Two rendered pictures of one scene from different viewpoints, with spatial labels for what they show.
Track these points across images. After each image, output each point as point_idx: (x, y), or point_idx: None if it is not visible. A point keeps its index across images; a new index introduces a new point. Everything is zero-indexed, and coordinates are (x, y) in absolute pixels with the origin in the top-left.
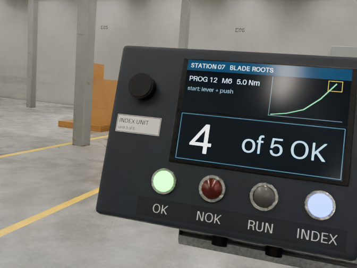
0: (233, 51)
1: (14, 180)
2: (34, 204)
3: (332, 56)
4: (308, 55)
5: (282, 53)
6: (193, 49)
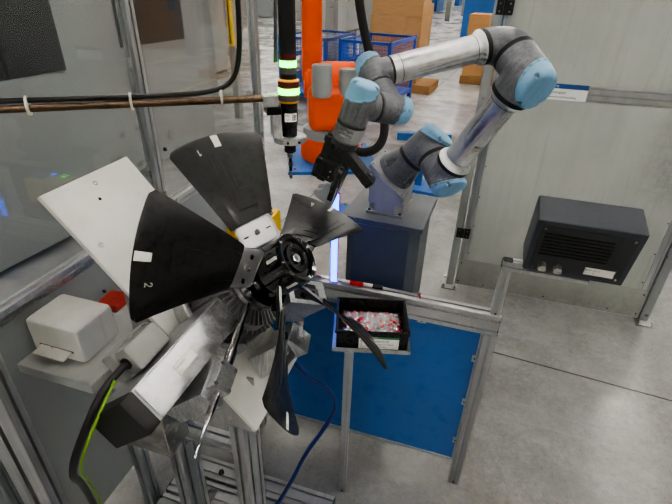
0: (592, 202)
1: None
2: None
3: (553, 197)
4: (562, 198)
5: (572, 199)
6: (609, 204)
